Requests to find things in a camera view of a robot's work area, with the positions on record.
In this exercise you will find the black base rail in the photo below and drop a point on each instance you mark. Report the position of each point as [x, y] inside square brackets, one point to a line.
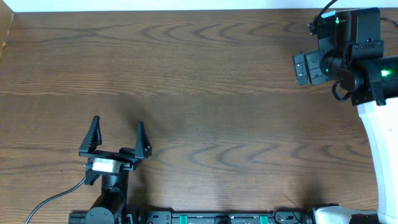
[281, 215]

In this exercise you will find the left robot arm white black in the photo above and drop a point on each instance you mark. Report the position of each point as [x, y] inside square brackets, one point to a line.
[113, 197]

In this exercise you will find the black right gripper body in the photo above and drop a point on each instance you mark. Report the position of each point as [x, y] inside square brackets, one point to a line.
[316, 73]

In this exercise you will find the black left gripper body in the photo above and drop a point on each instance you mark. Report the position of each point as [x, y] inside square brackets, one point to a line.
[115, 154]

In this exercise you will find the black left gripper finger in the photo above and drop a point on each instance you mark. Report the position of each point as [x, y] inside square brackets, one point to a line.
[93, 137]
[143, 148]

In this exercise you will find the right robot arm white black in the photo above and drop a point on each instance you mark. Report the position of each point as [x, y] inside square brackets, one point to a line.
[351, 54]

